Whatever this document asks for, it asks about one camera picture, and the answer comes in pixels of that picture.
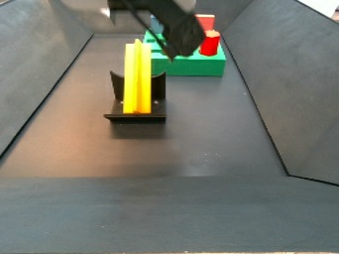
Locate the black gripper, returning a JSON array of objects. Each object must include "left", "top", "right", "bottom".
[{"left": 107, "top": 0, "right": 205, "bottom": 60}]

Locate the yellow star prism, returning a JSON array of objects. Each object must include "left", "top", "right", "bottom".
[{"left": 123, "top": 39, "right": 151, "bottom": 114}]

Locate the black curved fixture stand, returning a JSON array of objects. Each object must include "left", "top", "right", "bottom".
[{"left": 103, "top": 71, "right": 167, "bottom": 123}]

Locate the blue rectangular block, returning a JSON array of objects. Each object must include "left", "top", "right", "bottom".
[{"left": 151, "top": 16, "right": 164, "bottom": 34}]

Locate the red rectangular block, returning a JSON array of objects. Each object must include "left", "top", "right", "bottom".
[{"left": 196, "top": 14, "right": 215, "bottom": 31}]

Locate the red hexagonal prism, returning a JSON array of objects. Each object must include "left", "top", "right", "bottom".
[{"left": 200, "top": 30, "right": 220, "bottom": 57}]

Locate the green shape sorter block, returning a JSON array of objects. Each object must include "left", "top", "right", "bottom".
[{"left": 143, "top": 32, "right": 227, "bottom": 76}]

